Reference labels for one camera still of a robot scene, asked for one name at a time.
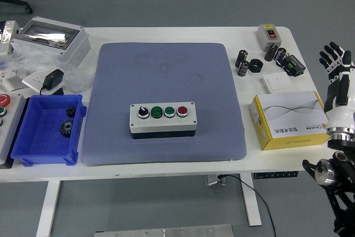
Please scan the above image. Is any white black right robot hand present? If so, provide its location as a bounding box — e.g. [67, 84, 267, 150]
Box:
[318, 42, 355, 131]

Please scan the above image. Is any grey four-button control box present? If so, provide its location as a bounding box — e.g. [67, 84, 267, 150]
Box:
[129, 101, 198, 139]

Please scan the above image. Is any yellow white carton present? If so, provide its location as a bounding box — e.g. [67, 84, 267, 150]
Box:
[248, 90, 333, 151]

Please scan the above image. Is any black green terminal module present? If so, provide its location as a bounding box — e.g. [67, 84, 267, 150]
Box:
[281, 53, 306, 77]

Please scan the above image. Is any black cylindrical capacitor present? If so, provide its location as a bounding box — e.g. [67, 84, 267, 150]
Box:
[274, 47, 287, 65]
[264, 43, 280, 62]
[237, 59, 250, 77]
[235, 49, 249, 68]

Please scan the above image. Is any black table control panel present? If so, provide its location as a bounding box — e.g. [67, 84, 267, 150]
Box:
[252, 170, 300, 179]

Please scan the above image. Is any black hex nut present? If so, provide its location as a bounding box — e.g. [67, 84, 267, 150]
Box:
[248, 58, 263, 73]

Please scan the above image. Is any white table leg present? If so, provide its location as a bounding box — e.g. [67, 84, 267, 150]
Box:
[240, 173, 263, 226]
[35, 180, 61, 237]

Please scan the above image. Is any grey metal plate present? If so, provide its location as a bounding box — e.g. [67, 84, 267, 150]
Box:
[94, 223, 234, 237]

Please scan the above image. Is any blue-grey table mat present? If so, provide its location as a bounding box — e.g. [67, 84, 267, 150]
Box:
[82, 42, 247, 167]

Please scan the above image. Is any clear plastic bag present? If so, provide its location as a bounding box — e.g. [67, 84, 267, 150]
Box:
[0, 45, 95, 93]

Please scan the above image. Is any large black gear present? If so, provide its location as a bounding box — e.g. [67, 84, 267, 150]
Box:
[59, 119, 75, 138]

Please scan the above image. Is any black power adapter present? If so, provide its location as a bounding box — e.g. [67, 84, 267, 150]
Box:
[39, 69, 65, 95]

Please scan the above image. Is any blue plastic bin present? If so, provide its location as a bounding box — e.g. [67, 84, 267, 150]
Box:
[10, 94, 88, 167]

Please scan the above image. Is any grey emergency-stop control box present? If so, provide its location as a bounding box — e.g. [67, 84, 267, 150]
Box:
[0, 93, 30, 169]

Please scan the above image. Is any small white packaging box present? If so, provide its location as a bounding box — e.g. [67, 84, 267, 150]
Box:
[0, 67, 28, 93]

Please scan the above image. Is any white silver device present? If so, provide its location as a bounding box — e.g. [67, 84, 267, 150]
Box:
[0, 20, 21, 56]

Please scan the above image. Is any white wall switch plate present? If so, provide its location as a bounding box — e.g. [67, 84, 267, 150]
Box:
[262, 72, 295, 94]

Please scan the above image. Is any grey two-button switch box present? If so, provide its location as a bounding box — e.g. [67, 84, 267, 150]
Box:
[255, 23, 282, 52]

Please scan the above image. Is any thin black cable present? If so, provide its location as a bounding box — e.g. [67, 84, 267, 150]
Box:
[219, 174, 277, 237]

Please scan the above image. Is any metal under-table bracket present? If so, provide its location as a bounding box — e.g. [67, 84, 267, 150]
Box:
[204, 174, 226, 187]

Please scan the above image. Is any grey enclosure with clear lid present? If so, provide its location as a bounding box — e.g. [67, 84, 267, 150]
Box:
[11, 16, 92, 67]

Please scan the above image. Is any white wall socket plate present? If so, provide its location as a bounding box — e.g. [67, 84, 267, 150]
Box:
[21, 69, 65, 95]

